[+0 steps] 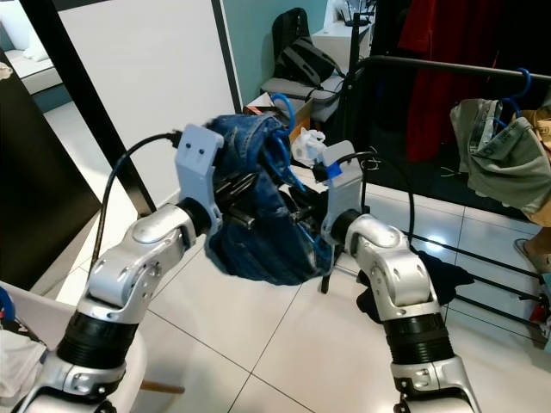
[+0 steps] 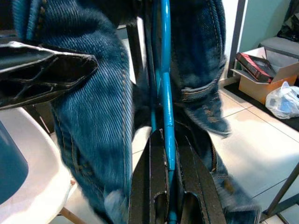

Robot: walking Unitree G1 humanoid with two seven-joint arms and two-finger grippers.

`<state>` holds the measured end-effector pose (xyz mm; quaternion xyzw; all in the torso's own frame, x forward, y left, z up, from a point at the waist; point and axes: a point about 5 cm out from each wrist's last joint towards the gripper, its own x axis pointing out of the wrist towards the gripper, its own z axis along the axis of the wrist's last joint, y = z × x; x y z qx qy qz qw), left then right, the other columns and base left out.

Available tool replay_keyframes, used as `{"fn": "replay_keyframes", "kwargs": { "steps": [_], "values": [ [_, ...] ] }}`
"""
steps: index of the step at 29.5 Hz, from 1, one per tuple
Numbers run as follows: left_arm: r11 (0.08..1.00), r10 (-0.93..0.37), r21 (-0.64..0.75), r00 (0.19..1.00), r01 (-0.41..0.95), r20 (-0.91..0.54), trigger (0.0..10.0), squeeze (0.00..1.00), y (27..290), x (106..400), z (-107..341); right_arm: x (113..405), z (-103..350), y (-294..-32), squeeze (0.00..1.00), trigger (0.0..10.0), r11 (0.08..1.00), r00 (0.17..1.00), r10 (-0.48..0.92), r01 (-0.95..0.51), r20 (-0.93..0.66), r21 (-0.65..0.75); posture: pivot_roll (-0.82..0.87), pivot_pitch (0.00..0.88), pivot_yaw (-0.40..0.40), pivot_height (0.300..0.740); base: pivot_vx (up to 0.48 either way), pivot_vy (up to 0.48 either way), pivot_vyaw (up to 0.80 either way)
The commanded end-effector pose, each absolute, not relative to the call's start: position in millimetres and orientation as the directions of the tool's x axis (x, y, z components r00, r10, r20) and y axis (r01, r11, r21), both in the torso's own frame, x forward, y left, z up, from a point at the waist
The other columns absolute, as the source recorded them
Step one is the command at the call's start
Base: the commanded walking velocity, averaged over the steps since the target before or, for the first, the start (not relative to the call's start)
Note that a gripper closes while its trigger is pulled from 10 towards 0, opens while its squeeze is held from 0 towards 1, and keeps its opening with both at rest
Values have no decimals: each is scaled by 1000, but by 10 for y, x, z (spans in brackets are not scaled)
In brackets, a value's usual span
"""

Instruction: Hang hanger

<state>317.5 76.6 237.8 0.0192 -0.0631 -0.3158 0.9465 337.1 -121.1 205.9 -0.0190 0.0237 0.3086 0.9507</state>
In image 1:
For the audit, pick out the blue denim jeans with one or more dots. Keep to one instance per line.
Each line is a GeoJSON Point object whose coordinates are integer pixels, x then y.
{"type": "Point", "coordinates": [267, 249]}

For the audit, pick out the blue plastic hanger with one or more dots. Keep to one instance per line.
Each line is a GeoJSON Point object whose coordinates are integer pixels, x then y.
{"type": "Point", "coordinates": [291, 116]}
{"type": "Point", "coordinates": [525, 86]}

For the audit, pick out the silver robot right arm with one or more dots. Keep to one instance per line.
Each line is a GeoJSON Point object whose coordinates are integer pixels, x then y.
{"type": "Point", "coordinates": [396, 275]}

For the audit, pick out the white plastic bag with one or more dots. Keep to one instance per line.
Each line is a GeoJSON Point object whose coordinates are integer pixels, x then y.
{"type": "Point", "coordinates": [308, 148]}

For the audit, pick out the brown cardboard box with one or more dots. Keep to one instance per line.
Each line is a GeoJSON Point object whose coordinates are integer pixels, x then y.
{"type": "Point", "coordinates": [306, 112]}

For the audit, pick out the grey chair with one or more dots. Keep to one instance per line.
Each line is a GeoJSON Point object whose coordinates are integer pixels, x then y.
{"type": "Point", "coordinates": [301, 88]}

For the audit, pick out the black hanging coat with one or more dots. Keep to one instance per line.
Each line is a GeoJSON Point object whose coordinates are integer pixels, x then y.
{"type": "Point", "coordinates": [383, 86]}

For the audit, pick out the crumpled navy garment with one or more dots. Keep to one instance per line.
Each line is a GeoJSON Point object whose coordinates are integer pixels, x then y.
{"type": "Point", "coordinates": [452, 275]}

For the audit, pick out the white desk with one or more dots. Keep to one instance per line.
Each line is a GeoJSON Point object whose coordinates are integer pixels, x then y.
{"type": "Point", "coordinates": [331, 43]}

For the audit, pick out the black backpack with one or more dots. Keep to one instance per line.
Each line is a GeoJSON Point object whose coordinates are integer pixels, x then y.
{"type": "Point", "coordinates": [288, 30]}

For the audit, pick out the black door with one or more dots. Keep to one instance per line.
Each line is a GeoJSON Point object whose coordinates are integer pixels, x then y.
{"type": "Point", "coordinates": [43, 189]}

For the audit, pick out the black metal clothes rack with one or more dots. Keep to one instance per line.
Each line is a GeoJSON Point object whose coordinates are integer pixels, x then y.
{"type": "Point", "coordinates": [439, 67]}

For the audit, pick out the red hanging garment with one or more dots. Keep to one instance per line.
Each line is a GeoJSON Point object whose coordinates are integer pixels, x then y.
{"type": "Point", "coordinates": [448, 43]}

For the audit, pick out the grey slipper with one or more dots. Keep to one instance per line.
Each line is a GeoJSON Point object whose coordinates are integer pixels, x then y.
{"type": "Point", "coordinates": [529, 258]}

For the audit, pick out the tan hanging garment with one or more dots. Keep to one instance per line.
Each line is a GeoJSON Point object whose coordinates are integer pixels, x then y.
{"type": "Point", "coordinates": [544, 213]}

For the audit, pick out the blue plastic basket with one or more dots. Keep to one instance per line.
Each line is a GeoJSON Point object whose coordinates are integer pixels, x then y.
{"type": "Point", "coordinates": [6, 305]}

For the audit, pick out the white bed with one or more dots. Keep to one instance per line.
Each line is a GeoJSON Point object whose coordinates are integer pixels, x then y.
{"type": "Point", "coordinates": [17, 60]}

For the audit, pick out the white garment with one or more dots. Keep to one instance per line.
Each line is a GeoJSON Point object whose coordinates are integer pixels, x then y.
{"type": "Point", "coordinates": [17, 366]}

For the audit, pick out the black hanging garment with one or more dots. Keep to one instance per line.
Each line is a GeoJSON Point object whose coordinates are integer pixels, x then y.
{"type": "Point", "coordinates": [525, 34]}

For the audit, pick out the black wall trim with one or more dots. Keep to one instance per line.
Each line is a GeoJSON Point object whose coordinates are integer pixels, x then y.
{"type": "Point", "coordinates": [226, 52]}

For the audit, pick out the black door frame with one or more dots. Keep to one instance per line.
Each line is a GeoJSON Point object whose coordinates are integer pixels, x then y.
{"type": "Point", "coordinates": [88, 103]}

